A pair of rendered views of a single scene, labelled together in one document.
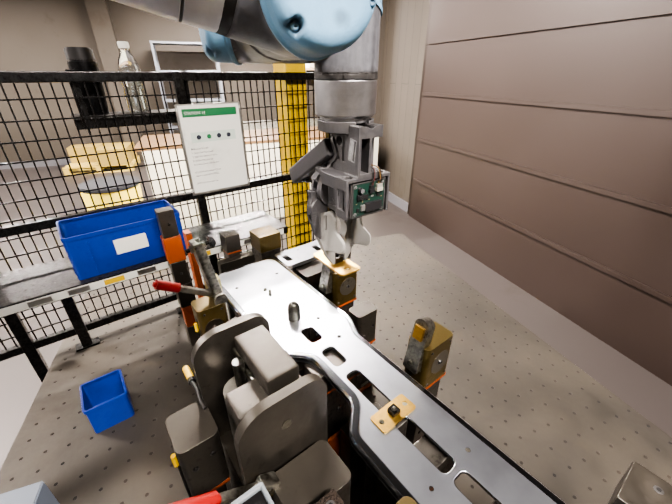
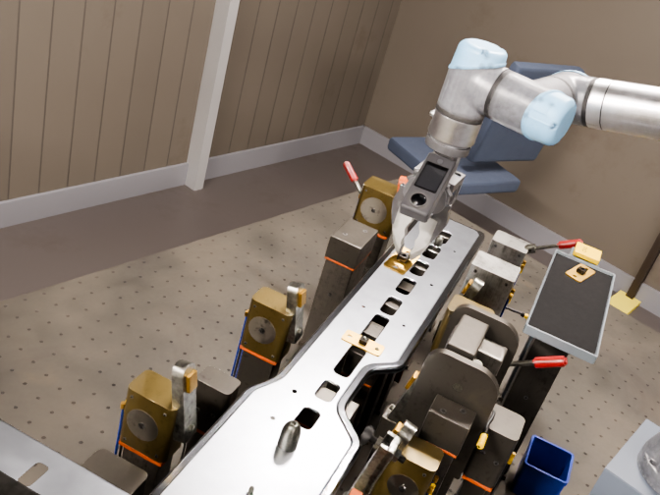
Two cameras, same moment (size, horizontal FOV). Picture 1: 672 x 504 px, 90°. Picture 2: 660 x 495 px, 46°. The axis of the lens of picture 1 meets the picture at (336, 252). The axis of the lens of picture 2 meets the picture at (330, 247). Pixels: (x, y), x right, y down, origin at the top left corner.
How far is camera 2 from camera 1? 1.55 m
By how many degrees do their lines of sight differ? 103
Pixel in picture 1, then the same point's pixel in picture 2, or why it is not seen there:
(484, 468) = (371, 301)
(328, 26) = not seen: hidden behind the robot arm
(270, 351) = (467, 329)
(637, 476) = (342, 238)
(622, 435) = (163, 281)
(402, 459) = (396, 338)
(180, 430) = (514, 426)
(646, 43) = not seen: outside the picture
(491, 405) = (167, 360)
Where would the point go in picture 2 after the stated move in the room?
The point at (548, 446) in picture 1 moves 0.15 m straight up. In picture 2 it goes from (201, 329) to (212, 280)
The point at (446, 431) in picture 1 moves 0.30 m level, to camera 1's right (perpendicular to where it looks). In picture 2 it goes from (357, 315) to (295, 237)
